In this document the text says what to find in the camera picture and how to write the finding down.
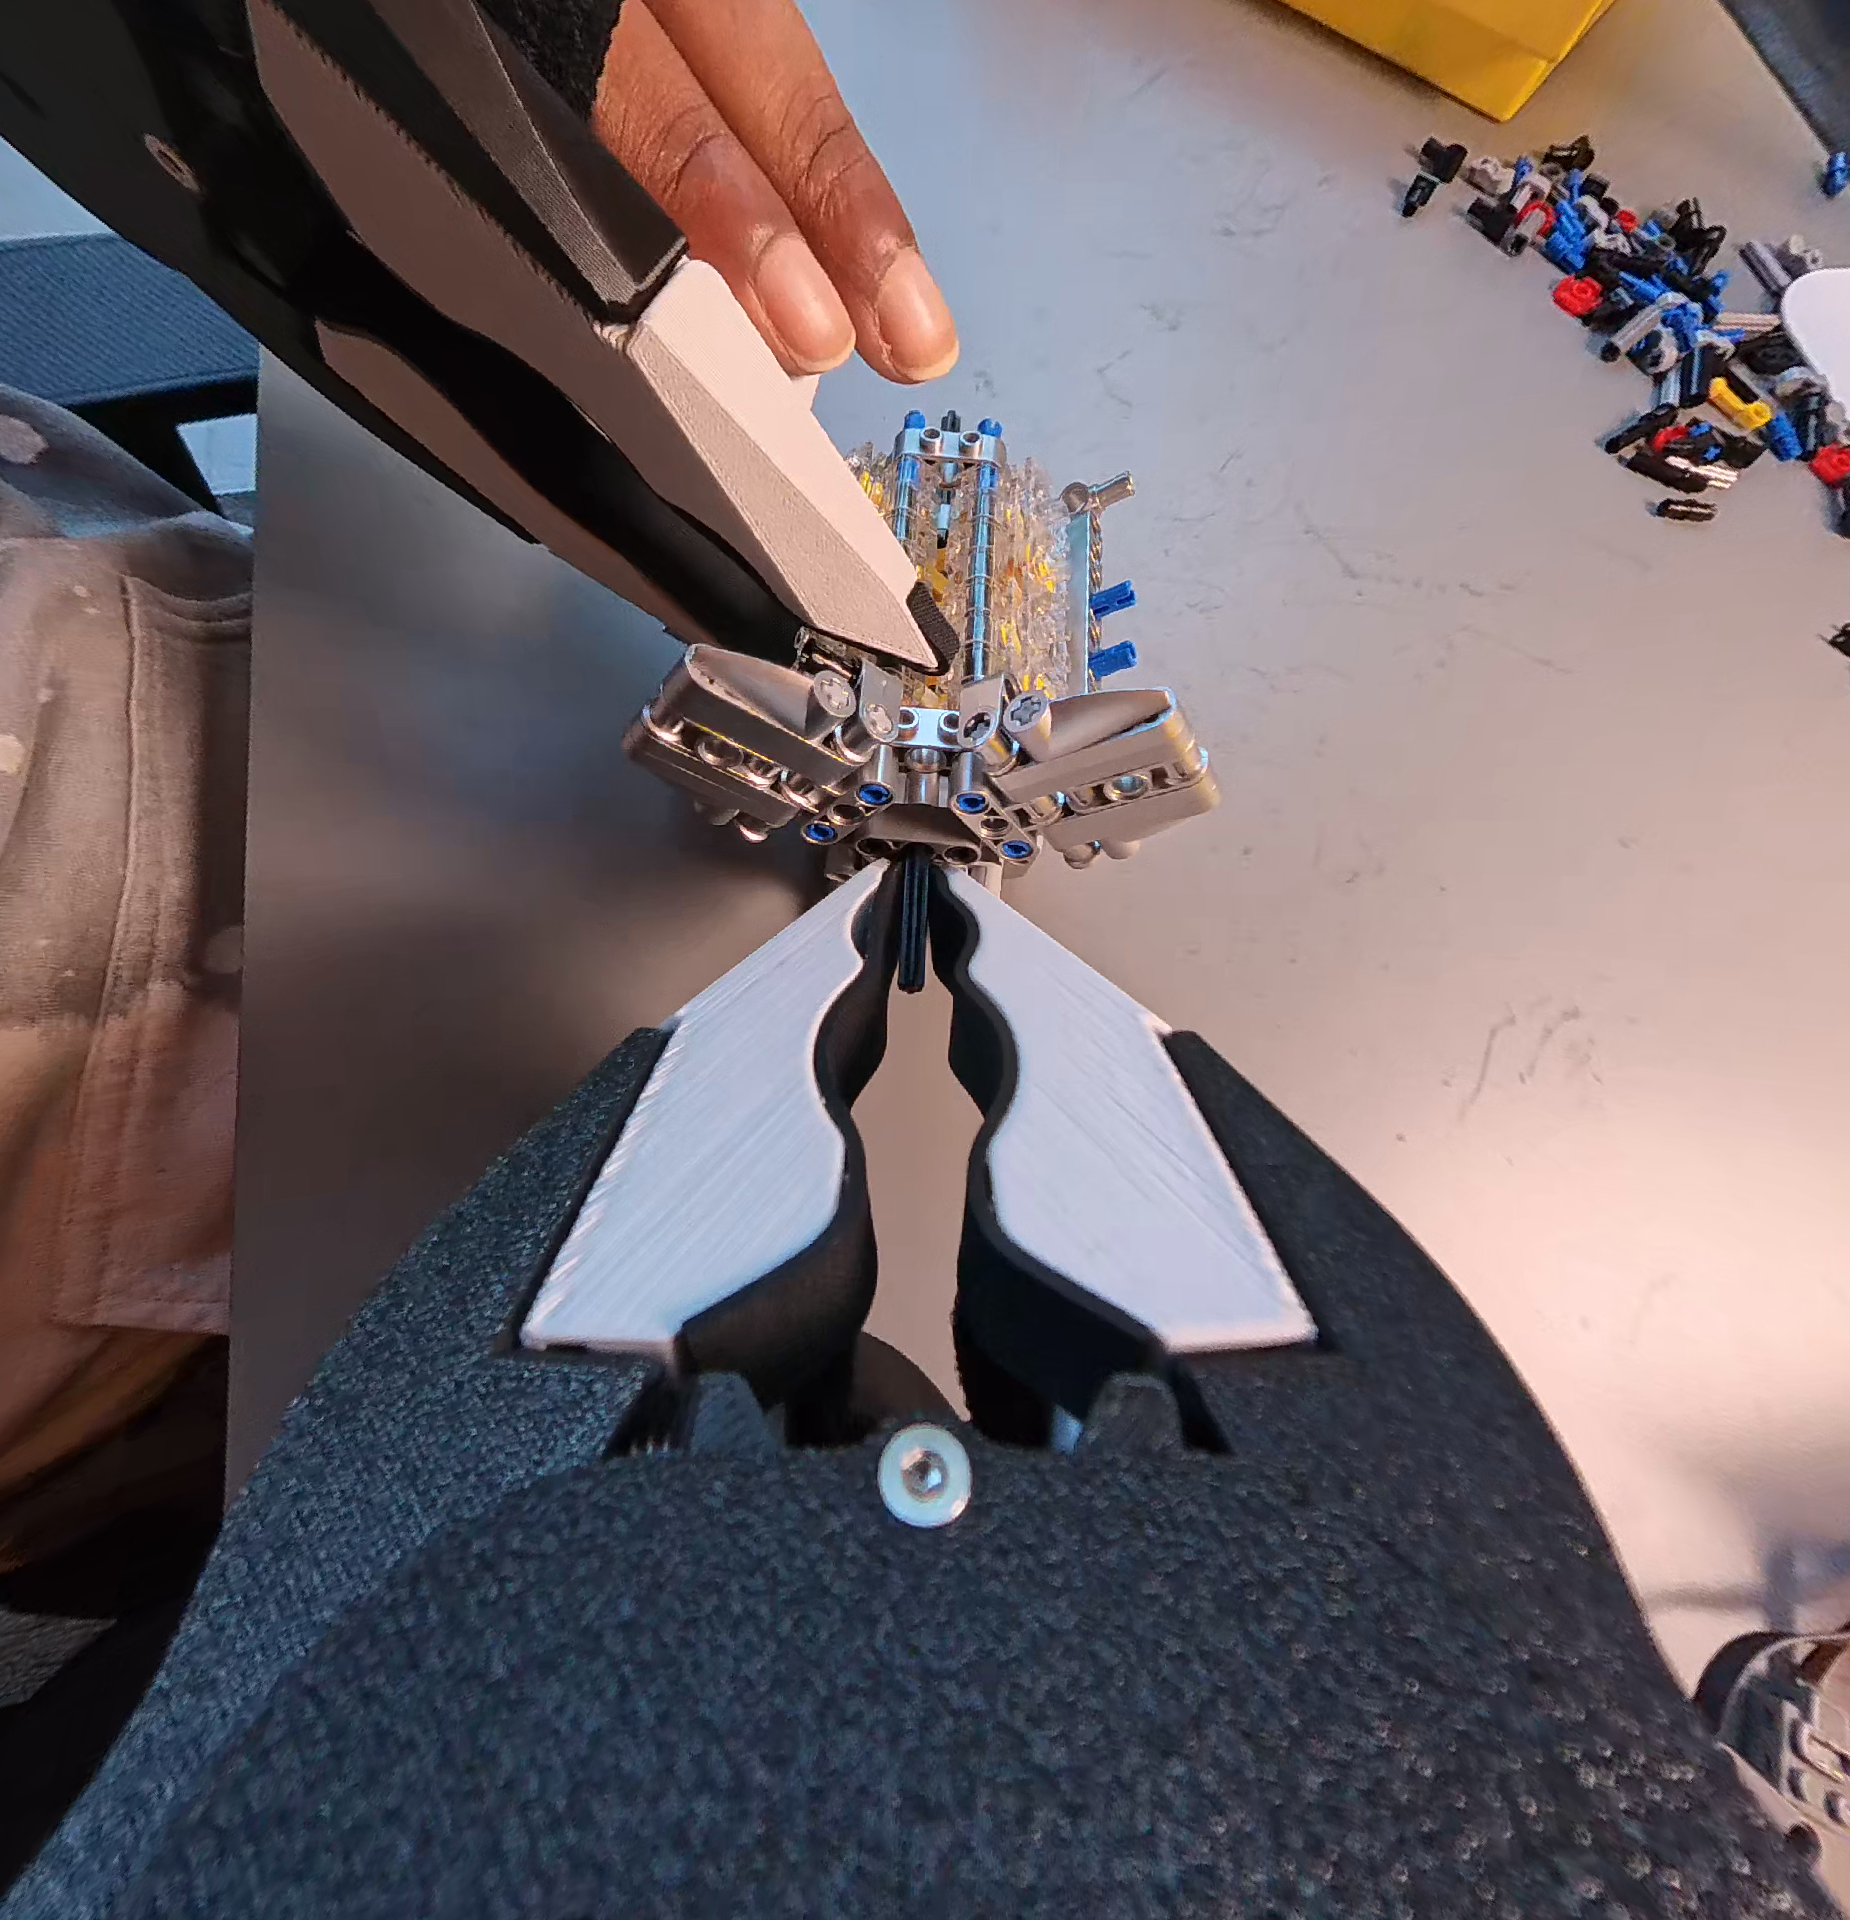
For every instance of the yellow plastic bin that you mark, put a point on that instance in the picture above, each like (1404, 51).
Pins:
(1451, 38)

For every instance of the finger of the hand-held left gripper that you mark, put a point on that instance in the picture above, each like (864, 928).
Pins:
(793, 451)
(566, 482)

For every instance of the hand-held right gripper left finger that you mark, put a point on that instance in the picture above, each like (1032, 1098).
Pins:
(718, 1186)

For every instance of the white booklet stand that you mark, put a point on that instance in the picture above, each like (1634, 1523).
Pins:
(1841, 359)

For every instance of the grey printed sweatshirt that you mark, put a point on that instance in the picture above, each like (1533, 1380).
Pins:
(84, 961)

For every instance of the person's left hand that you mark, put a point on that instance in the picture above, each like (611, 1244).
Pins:
(778, 180)

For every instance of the pile of colourful brick parts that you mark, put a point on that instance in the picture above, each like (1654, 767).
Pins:
(1678, 331)

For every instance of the dark blue chair seat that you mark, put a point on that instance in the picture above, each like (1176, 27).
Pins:
(102, 315)

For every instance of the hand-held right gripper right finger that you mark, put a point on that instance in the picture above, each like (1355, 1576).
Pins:
(1136, 1186)

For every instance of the grey brick engine model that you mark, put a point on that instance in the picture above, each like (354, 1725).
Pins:
(956, 752)

